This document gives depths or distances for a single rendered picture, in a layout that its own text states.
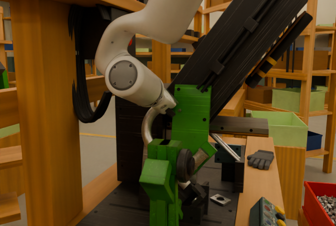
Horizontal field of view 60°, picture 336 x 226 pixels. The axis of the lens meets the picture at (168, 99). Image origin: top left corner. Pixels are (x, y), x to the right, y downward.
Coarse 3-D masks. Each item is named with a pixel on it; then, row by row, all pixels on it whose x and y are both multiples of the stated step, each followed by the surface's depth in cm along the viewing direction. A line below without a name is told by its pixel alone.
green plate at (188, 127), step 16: (176, 96) 91; (192, 96) 89; (208, 96) 88; (176, 112) 90; (192, 112) 89; (208, 112) 87; (176, 128) 90; (192, 128) 88; (208, 128) 87; (192, 144) 88
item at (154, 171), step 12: (144, 168) 60; (156, 168) 60; (168, 168) 60; (144, 180) 58; (156, 180) 58; (168, 180) 60; (156, 192) 61; (168, 192) 60; (180, 204) 75; (180, 216) 72
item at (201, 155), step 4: (200, 148) 84; (196, 152) 84; (200, 152) 83; (204, 152) 83; (192, 156) 85; (196, 156) 83; (200, 156) 83; (204, 156) 83; (208, 156) 84; (196, 160) 83; (200, 160) 83; (196, 164) 83; (196, 168) 84
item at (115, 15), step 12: (84, 12) 85; (96, 12) 84; (108, 12) 82; (120, 12) 88; (84, 24) 85; (96, 24) 84; (108, 24) 83; (84, 36) 86; (96, 36) 85; (84, 48) 86; (96, 48) 85; (132, 48) 97
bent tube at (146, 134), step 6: (168, 90) 90; (150, 108) 88; (150, 114) 87; (156, 114) 88; (144, 120) 88; (150, 120) 88; (144, 126) 88; (150, 126) 88; (144, 132) 87; (150, 132) 88; (144, 138) 87; (150, 138) 87; (180, 186) 83
